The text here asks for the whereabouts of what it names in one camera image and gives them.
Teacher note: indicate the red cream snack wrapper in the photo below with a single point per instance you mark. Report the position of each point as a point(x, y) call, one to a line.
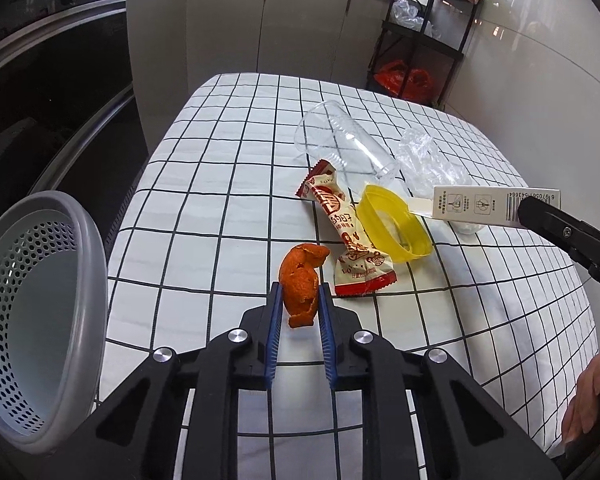
point(345, 230)

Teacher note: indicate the person's right hand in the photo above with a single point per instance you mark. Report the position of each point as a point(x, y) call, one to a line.
point(592, 390)

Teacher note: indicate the clear plastic cup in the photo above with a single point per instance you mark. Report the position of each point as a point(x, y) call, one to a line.
point(340, 135)

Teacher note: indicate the white carton box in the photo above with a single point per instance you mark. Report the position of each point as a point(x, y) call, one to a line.
point(480, 205)

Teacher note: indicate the grey perforated plastic basket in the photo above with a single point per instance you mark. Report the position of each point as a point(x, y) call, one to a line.
point(40, 310)

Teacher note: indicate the black built-in oven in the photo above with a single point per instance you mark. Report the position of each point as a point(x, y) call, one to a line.
point(55, 85)

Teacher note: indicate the clear plastic bag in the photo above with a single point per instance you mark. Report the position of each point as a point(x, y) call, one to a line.
point(410, 15)

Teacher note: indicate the crumpled clear plastic wrap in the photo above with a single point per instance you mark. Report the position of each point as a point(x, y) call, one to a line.
point(430, 165)

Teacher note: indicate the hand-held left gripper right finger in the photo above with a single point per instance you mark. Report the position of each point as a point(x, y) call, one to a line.
point(327, 330)

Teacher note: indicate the white black checked tablecloth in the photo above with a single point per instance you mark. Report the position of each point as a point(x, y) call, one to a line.
point(220, 220)

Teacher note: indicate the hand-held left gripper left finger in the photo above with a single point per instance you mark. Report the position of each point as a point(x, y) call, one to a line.
point(274, 330)

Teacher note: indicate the red plastic bag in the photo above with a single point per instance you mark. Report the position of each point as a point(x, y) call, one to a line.
point(405, 80)

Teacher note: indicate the black metal shelf rack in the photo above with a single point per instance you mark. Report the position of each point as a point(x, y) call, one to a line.
point(460, 60)

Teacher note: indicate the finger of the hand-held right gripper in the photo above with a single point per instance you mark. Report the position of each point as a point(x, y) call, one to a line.
point(565, 232)

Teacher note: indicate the orange peel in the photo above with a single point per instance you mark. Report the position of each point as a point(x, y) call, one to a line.
point(300, 280)

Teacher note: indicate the grey kitchen cabinets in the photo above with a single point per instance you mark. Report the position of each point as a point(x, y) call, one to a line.
point(255, 30)

